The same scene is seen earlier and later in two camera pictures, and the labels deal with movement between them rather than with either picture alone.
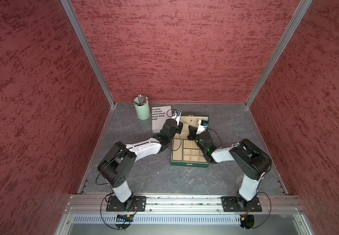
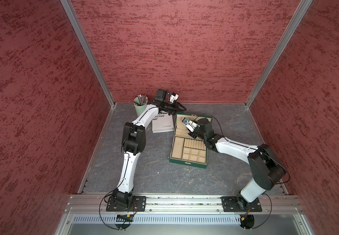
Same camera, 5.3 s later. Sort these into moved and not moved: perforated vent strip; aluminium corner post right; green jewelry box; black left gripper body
Moved: black left gripper body
Not moved: green jewelry box; aluminium corner post right; perforated vent strip
